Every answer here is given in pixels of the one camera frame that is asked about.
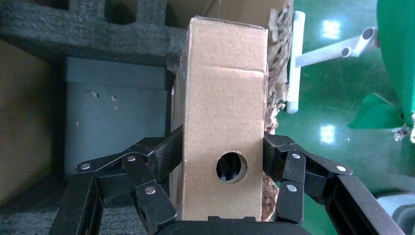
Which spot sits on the white tubular table frame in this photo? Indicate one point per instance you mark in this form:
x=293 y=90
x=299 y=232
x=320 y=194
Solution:
x=295 y=65

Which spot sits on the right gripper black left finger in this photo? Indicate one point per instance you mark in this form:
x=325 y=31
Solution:
x=149 y=194

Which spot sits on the black foam packing insert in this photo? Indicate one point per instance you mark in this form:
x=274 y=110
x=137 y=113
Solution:
x=64 y=35
x=26 y=217

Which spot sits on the wrinkled green table cloth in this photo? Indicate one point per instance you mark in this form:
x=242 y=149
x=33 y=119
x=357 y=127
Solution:
x=398 y=48

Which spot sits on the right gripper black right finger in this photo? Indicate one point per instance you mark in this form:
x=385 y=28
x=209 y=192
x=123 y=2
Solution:
x=291 y=175

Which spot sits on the large open cardboard carton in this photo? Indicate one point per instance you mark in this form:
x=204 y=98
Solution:
x=22 y=113

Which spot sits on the metal binder clip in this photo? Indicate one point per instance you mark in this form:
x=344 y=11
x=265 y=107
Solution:
x=412 y=128

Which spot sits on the grey white robot base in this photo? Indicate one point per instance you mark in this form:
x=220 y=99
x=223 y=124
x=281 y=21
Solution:
x=389 y=202

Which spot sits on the small cardboard box with hole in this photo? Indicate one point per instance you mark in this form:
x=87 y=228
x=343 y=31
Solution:
x=223 y=107

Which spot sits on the dark grey flat panel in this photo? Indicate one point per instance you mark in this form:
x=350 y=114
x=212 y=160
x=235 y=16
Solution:
x=113 y=123

